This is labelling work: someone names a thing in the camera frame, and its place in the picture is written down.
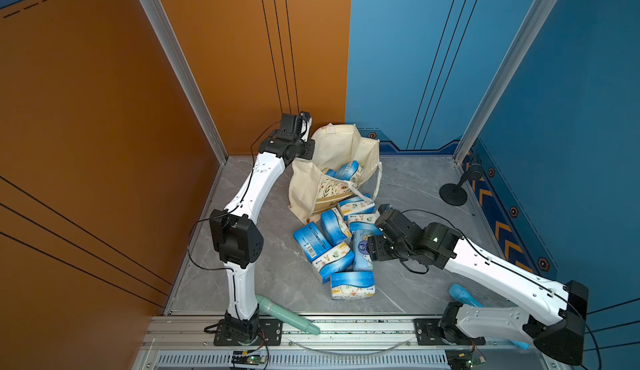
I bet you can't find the purple cartoon tissue pack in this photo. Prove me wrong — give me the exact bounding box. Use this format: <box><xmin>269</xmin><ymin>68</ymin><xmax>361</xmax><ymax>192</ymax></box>
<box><xmin>349</xmin><ymin>222</ymin><xmax>382</xmax><ymax>272</ymax></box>

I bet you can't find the floral tissue pack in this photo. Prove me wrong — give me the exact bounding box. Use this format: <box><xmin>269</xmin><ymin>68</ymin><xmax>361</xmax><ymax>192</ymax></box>
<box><xmin>330</xmin><ymin>271</ymin><xmax>376</xmax><ymax>300</ymax></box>
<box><xmin>311</xmin><ymin>242</ymin><xmax>355</xmax><ymax>284</ymax></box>

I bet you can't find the cream floral canvas bag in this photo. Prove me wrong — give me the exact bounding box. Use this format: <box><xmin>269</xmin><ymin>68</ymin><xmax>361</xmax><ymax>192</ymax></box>
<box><xmin>288</xmin><ymin>124</ymin><xmax>382</xmax><ymax>223</ymax></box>

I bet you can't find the floral tissue pack front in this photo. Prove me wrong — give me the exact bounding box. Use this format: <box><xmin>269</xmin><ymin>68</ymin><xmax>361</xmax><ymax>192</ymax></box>
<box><xmin>330</xmin><ymin>271</ymin><xmax>376</xmax><ymax>300</ymax></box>

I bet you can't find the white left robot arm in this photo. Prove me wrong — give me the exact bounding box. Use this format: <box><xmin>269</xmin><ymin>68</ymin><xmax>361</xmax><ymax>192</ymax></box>
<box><xmin>208</xmin><ymin>112</ymin><xmax>315</xmax><ymax>344</ymax></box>

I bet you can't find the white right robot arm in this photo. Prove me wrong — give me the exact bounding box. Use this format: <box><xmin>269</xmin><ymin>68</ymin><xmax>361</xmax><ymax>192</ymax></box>
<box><xmin>368</xmin><ymin>204</ymin><xmax>589</xmax><ymax>366</ymax></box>

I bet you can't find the blue tissue pack centre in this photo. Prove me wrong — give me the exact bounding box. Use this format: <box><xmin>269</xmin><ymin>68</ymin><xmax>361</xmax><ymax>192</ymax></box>
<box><xmin>345</xmin><ymin>213</ymin><xmax>379</xmax><ymax>225</ymax></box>

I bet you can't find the upright blue tissue pack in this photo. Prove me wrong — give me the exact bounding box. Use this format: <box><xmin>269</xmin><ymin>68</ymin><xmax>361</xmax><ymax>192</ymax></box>
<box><xmin>320</xmin><ymin>208</ymin><xmax>352</xmax><ymax>246</ymax></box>

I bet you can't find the black round-base microphone stand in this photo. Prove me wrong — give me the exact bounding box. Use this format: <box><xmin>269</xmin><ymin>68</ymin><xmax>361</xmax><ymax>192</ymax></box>
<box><xmin>438</xmin><ymin>163</ymin><xmax>483</xmax><ymax>207</ymax></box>

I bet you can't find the blue tissue pack left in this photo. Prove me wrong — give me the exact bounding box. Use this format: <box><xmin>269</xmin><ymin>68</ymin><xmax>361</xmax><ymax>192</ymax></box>
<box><xmin>293</xmin><ymin>223</ymin><xmax>333</xmax><ymax>263</ymax></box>

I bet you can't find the blue handheld cylinder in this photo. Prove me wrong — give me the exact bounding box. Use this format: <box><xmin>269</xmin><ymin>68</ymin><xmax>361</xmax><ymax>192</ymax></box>
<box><xmin>448</xmin><ymin>283</ymin><xmax>529</xmax><ymax>350</ymax></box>

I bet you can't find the right circuit board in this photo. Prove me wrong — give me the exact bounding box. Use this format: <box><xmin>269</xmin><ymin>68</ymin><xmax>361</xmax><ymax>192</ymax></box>
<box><xmin>445</xmin><ymin>351</ymin><xmax>486</xmax><ymax>370</ymax></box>

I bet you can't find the circuit board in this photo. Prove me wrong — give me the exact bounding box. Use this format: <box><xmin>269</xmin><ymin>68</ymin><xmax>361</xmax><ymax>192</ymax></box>
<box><xmin>445</xmin><ymin>351</ymin><xmax>486</xmax><ymax>370</ymax></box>
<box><xmin>229</xmin><ymin>351</ymin><xmax>268</xmax><ymax>369</ymax></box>

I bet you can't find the green handheld cylinder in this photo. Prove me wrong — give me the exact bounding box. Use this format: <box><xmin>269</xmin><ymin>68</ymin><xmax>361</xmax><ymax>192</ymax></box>
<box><xmin>256</xmin><ymin>294</ymin><xmax>321</xmax><ymax>335</ymax></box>

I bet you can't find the left circuit board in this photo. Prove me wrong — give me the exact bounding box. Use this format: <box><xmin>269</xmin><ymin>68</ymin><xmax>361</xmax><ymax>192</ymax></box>
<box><xmin>229</xmin><ymin>351</ymin><xmax>268</xmax><ymax>369</ymax></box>

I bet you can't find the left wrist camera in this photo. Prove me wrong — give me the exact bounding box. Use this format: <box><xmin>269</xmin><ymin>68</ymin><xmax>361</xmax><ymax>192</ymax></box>
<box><xmin>300</xmin><ymin>112</ymin><xmax>313</xmax><ymax>142</ymax></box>

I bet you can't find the aluminium corner post left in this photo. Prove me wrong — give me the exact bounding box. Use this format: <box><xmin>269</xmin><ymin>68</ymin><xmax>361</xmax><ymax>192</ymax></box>
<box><xmin>138</xmin><ymin>0</ymin><xmax>228</xmax><ymax>166</ymax></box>

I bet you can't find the aluminium corner post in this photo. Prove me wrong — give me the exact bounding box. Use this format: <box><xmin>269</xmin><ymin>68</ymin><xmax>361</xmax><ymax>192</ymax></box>
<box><xmin>138</xmin><ymin>0</ymin><xmax>228</xmax><ymax>166</ymax></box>
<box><xmin>453</xmin><ymin>0</ymin><xmax>558</xmax><ymax>165</ymax></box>

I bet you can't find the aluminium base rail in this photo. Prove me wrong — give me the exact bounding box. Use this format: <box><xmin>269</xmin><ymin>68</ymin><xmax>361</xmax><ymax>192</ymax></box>
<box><xmin>133</xmin><ymin>313</ymin><xmax>565</xmax><ymax>369</ymax></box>

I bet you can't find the aluminium corner post right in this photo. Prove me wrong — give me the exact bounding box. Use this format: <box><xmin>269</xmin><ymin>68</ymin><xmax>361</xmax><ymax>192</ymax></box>
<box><xmin>453</xmin><ymin>0</ymin><xmax>558</xmax><ymax>165</ymax></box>

